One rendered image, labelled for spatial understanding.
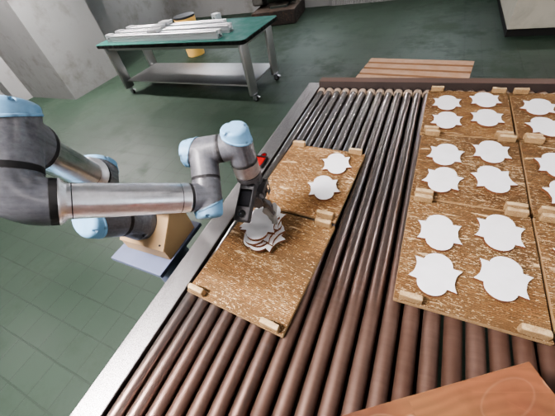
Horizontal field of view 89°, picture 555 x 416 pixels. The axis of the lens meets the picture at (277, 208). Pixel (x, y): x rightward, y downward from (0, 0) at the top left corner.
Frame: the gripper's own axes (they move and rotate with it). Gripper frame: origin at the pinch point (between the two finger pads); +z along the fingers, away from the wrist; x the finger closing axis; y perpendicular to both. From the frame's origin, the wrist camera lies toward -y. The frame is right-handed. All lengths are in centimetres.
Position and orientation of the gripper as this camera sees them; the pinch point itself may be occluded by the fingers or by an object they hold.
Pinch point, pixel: (259, 223)
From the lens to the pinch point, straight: 95.9
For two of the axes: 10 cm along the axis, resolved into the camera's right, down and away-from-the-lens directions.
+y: 2.4, -7.3, 6.4
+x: -9.6, -0.6, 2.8
